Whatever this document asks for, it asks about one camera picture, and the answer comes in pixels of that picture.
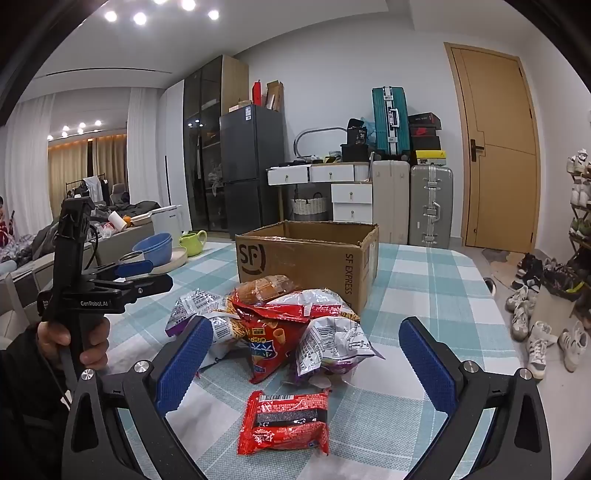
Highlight pale crinkled snack bag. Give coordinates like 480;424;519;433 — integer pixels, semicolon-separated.
268;288;362;324

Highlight clothes rack with garments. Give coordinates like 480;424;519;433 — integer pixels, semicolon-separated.
65;175;112;206

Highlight wooden shoe rack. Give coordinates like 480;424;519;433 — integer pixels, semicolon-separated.
566;148;591;319

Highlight black paper bag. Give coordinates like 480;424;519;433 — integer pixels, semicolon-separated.
347;119;370;146

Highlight silver suitcase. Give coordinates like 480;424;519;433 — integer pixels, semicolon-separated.
409;165;454;249

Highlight wooden door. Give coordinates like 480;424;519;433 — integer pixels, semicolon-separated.
444;42;541;254

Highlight cluster of ceiling spotlights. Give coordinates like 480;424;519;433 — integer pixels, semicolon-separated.
104;0;220;26

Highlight beige round doormat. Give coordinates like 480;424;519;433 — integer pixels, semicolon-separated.
489;261;527;291

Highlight chrome arched tube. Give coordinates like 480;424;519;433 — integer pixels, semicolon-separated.
294;128;349;160

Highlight dark grey refrigerator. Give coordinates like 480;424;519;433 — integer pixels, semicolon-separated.
219;104;286;240

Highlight beige bowl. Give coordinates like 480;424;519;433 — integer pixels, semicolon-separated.
154;246;188;273

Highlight beige curtain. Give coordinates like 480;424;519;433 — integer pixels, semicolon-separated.
48;134;127;208

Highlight teal suitcase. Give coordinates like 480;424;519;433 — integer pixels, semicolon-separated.
372;86;411;160

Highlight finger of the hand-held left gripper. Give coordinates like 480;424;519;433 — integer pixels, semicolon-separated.
85;260;154;283
108;274;174;303

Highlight blue plastic basin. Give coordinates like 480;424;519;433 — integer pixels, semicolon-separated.
131;232;172;267
139;233;174;266

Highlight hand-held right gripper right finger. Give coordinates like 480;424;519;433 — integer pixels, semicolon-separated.
398;316;552;480

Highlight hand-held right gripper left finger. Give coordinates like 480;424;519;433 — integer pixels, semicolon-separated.
62;315;215;480

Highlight green watering pot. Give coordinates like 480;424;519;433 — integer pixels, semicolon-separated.
179;230;208;257

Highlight glass door cabinet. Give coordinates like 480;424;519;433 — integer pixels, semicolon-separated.
183;55;250;234

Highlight silver purple snack packet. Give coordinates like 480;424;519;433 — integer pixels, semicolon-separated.
198;314;245;370
295;316;377;384
165;290;232;340

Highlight white tall cabinet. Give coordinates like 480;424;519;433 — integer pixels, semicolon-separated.
161;78;185;217

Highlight person's left hand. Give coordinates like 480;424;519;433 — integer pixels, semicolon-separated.
37;318;112;371

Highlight white curtain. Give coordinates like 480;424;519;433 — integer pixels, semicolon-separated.
127;88;164;208

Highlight open cardboard carton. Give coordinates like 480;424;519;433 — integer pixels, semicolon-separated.
265;80;284;112

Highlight woven basket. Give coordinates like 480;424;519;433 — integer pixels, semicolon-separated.
292;194;329;222

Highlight beige suitcase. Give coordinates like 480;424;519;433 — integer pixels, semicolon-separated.
372;160;411;245

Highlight red cone snack bag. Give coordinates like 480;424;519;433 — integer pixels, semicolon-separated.
229;285;311;385

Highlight brown cardboard box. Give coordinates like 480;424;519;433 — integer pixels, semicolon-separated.
235;220;380;315

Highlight white drawer desk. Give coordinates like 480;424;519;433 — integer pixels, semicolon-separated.
266;161;374;224

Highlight red noodle packet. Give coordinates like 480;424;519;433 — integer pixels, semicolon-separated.
237;389;332;456

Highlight black basket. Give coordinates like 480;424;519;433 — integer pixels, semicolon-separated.
542;263;587;301

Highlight black storage box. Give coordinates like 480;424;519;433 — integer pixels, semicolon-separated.
341;144;375;162

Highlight pile of shoes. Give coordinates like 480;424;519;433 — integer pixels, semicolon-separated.
505;251;591;379

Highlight clear bread packet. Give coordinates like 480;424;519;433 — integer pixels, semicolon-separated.
238;274;303;305

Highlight white appliance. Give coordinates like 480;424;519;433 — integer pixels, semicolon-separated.
151;205;185;236

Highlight black jacket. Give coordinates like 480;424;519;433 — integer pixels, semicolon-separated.
122;200;162;227

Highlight person's left forearm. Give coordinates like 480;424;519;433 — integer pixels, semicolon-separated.
0;323;75;480

